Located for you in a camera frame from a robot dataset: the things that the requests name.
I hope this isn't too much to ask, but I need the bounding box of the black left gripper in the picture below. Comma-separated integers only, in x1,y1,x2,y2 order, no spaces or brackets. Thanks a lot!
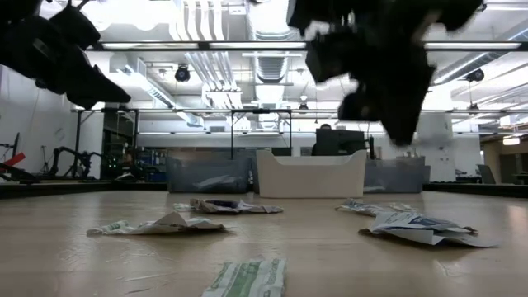
0,4,132,111

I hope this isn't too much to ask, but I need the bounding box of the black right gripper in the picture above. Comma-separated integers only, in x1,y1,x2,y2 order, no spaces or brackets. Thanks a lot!
337,24,436,146

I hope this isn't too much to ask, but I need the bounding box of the white paper packet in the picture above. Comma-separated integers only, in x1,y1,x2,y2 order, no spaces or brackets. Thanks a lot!
336,199,391,218
237,200,285,215
387,201,418,214

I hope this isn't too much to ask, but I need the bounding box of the white pillar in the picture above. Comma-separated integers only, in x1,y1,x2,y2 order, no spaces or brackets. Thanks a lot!
414,113,457,183

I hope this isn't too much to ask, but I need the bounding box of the black computer monitor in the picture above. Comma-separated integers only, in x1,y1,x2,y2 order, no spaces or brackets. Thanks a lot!
315,128,377,161

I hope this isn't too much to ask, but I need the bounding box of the person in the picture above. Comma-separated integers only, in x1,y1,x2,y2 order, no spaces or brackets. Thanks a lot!
311,123,335,157

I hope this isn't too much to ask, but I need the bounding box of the black spot lamp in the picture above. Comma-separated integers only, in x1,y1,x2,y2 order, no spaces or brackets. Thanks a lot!
465,68,486,83
173,64,192,83

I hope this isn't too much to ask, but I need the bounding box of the blue storage shelf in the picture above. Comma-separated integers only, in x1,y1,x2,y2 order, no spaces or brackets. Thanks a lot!
139,147,169,183

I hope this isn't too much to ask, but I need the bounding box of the grey office chair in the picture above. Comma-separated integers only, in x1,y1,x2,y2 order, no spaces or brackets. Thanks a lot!
477,163,497,186

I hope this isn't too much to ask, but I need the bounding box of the red strip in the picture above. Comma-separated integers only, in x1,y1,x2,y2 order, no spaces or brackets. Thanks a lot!
0,152,26,167

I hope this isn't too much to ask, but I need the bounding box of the white plastic bin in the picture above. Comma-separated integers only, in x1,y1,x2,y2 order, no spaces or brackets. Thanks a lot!
256,148,368,200

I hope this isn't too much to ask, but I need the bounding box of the black overhead light bar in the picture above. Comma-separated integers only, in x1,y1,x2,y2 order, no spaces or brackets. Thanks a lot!
88,40,528,52

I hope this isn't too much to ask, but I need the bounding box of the black vertical post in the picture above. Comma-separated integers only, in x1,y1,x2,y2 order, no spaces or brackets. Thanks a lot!
73,110,83,177

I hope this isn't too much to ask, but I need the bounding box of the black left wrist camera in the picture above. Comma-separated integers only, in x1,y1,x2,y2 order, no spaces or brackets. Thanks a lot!
0,0,45,18

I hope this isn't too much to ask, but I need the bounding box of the black metal stand frame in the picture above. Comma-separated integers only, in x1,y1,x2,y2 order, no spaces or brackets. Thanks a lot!
229,108,294,160

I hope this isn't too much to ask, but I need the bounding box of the silver ventilation duct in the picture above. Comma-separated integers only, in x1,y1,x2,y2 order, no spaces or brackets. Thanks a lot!
245,0,303,41

